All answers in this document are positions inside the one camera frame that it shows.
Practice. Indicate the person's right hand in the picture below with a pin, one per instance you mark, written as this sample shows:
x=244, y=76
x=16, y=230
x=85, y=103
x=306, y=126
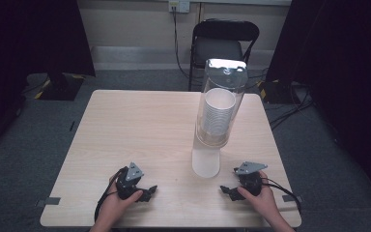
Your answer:
x=264, y=201

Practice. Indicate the black curtain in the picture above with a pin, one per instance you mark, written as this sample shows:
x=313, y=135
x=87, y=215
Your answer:
x=29, y=35
x=344, y=64

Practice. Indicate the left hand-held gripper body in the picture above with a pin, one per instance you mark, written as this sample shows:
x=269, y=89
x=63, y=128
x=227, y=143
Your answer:
x=126, y=188

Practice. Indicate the person's left hand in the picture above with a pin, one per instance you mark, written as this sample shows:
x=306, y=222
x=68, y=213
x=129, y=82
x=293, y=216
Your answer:
x=117, y=206

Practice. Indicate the clear tube cup dispenser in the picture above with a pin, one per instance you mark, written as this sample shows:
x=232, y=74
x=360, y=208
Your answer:
x=220, y=80

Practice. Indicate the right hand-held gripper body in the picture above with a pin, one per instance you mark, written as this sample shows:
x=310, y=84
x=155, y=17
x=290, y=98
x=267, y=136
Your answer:
x=251, y=182

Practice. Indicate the stack of white paper cups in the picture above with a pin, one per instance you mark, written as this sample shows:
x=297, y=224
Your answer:
x=218, y=112

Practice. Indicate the black stand base striped tape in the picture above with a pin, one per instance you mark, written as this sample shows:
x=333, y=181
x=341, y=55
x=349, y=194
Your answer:
x=278, y=93
x=61, y=87

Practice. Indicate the black folding chair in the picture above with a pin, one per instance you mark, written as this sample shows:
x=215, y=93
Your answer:
x=219, y=48

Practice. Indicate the white wall socket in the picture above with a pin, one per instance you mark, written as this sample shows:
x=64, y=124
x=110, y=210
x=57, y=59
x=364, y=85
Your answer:
x=179, y=6

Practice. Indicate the grey tape strip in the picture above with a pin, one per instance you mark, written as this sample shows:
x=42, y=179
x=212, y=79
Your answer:
x=49, y=201
x=292, y=198

